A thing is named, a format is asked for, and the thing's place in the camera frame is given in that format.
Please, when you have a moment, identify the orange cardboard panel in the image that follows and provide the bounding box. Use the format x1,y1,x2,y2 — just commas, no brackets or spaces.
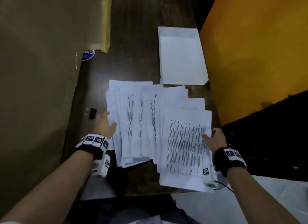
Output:
200,0,308,125

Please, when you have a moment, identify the white cloth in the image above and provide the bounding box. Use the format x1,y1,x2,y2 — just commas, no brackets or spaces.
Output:
171,174,308,224

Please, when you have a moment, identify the dark cloth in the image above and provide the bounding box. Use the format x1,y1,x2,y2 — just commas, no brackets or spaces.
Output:
79,195,200,224

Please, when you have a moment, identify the person's left forearm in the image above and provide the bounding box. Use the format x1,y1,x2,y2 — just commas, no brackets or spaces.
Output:
0,149,97,224

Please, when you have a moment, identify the white box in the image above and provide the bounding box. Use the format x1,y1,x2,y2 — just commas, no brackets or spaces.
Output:
158,26,209,86

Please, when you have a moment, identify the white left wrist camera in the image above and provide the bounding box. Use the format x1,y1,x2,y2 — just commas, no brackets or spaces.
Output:
92,153,111,178

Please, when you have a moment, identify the black marker band right wrist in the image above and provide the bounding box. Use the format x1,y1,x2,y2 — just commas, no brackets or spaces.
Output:
213,147,248,177

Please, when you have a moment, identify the black marker band left wrist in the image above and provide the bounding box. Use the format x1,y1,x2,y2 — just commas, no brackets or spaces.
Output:
75,134,110,160

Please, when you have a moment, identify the person's right hand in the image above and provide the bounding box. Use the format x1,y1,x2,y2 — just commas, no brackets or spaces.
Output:
201,128,228,151

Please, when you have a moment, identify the person's right forearm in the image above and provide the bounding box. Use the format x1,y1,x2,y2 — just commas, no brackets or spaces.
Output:
226,167,301,224

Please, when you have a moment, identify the large brown cardboard box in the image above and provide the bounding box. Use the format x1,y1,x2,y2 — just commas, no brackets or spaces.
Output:
0,0,113,217

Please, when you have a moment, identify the stack of printed paper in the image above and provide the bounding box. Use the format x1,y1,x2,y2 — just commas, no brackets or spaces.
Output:
106,80,215,193

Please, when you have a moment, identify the blue round sticker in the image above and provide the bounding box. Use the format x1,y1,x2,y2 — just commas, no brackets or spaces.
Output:
81,49,96,61

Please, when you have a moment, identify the black camera cable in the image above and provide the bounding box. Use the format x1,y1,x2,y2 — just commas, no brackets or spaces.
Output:
84,169,98,183
215,180,234,193

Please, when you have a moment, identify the person's left hand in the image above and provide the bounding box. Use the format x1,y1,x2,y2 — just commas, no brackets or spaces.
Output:
92,111,118,140

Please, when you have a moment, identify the black binder clip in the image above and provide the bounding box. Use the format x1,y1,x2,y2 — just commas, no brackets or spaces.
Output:
84,108,98,120

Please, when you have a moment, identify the black left camera cable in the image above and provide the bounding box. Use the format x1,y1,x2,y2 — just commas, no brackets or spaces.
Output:
84,169,98,183

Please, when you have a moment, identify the black right camera cable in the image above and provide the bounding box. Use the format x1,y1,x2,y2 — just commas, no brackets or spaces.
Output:
215,180,234,193

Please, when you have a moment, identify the black marker band wrist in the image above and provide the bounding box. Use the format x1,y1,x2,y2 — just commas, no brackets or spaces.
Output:
213,147,248,177
75,134,110,160

